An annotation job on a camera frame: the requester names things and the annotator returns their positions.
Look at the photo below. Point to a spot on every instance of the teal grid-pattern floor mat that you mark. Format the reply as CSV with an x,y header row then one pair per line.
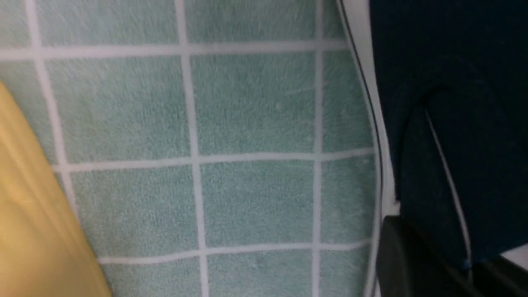
x,y
210,148

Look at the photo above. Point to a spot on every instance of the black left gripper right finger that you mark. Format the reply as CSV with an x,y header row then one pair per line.
x,y
498,277

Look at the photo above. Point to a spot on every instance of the right yellow ribbed slipper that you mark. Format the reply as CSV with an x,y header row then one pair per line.
x,y
43,250

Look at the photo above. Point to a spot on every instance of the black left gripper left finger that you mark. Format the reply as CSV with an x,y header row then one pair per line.
x,y
406,266

